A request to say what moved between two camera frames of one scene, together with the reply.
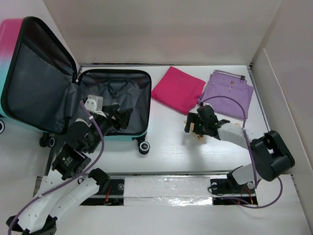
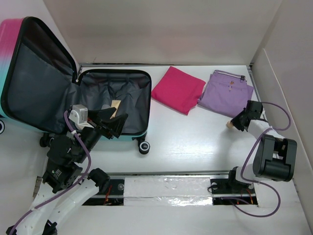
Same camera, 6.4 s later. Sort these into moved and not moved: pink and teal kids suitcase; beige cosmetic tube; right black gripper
Moved: right black gripper; beige cosmetic tube
Not moved: pink and teal kids suitcase
